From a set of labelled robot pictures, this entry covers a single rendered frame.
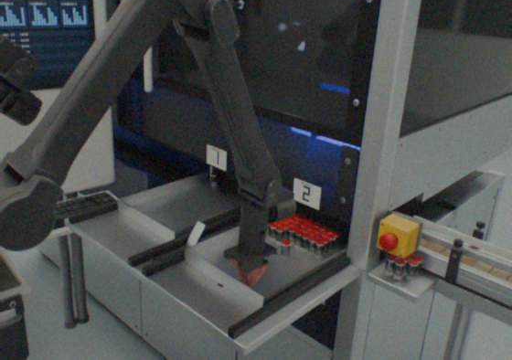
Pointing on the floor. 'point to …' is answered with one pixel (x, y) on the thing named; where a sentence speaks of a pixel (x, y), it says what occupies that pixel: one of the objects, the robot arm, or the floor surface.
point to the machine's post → (378, 154)
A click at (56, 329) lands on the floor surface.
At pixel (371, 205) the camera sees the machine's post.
